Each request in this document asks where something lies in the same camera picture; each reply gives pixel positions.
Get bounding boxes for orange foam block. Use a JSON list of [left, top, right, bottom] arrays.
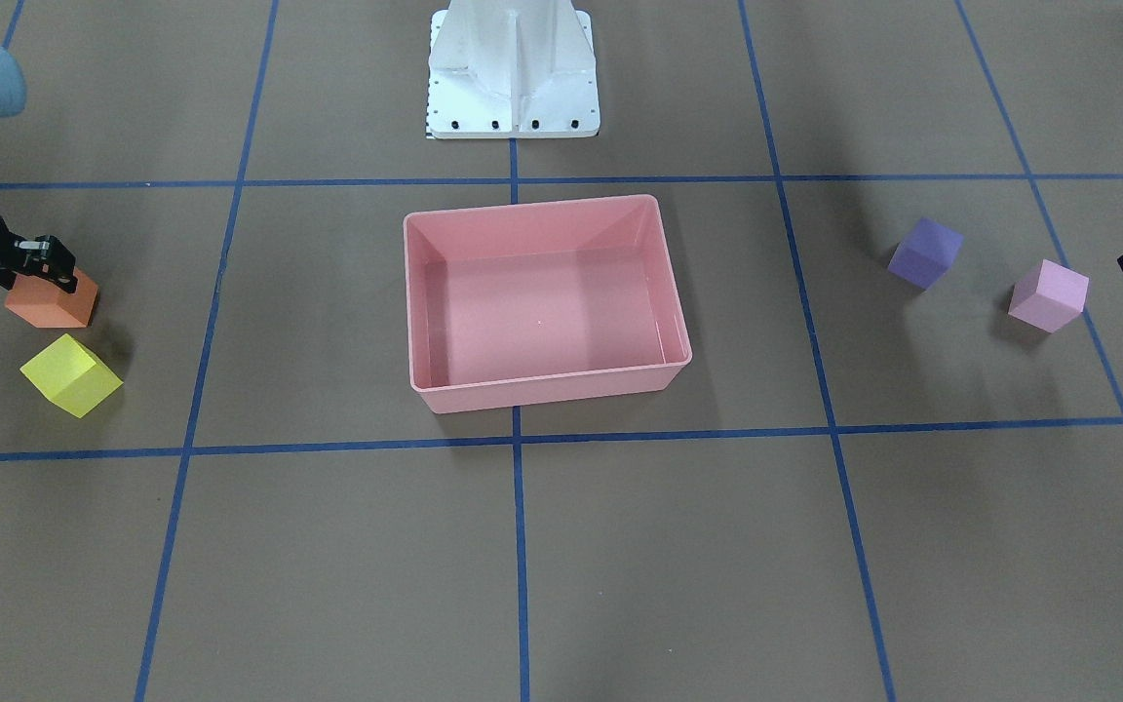
[[4, 268, 99, 329]]

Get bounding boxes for pink foam block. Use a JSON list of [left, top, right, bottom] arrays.
[[1007, 259, 1089, 332]]

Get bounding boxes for pink plastic bin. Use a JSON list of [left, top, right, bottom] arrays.
[[403, 194, 692, 414]]

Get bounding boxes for yellow foam block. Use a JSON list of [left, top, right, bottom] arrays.
[[19, 332, 122, 418]]

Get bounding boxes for purple foam block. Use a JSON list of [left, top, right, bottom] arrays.
[[887, 217, 964, 290]]

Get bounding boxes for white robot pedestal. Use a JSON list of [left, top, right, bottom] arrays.
[[424, 1, 601, 139]]

